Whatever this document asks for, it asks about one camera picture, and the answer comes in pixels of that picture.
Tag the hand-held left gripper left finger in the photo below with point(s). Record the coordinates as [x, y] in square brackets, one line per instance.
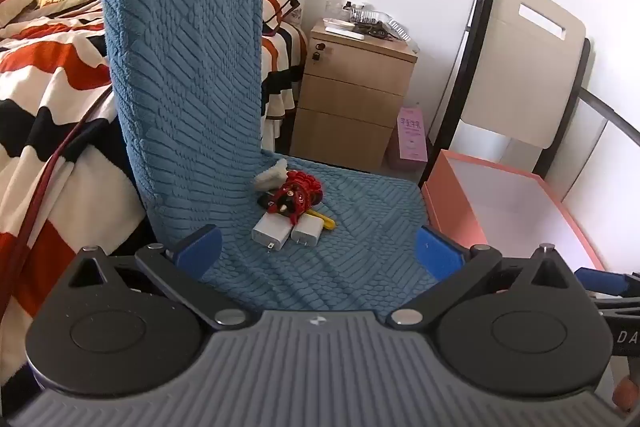
[202, 247]

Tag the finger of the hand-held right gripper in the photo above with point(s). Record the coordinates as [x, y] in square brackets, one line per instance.
[600, 282]

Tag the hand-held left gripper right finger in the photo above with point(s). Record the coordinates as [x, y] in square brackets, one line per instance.
[440, 254]

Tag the large white charger plug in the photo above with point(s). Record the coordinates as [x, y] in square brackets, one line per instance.
[272, 232]

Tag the orange cardboard box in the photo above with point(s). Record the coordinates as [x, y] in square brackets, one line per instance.
[500, 202]

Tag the person's right hand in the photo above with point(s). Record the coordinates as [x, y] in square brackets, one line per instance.
[623, 394]

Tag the small black object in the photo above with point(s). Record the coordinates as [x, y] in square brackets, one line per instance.
[262, 201]

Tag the beige fuzzy object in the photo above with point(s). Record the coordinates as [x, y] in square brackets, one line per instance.
[270, 177]

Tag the small white charger plug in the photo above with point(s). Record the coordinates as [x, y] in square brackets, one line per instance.
[307, 234]

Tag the red toy figure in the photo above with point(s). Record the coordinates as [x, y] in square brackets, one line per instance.
[295, 194]

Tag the pink carton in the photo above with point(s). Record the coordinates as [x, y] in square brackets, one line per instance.
[410, 139]

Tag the blue textured covered chair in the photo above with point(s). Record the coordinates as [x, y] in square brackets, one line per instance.
[185, 72]

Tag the wooden nightstand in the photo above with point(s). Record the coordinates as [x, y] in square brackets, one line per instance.
[350, 102]

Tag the white black folding chair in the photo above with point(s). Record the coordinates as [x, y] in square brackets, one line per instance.
[520, 57]

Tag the bed with striped blanket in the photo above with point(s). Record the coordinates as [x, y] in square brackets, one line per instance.
[50, 72]

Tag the clutter on nightstand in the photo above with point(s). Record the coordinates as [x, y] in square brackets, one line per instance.
[392, 22]

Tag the white flat box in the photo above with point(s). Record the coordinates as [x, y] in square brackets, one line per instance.
[342, 27]

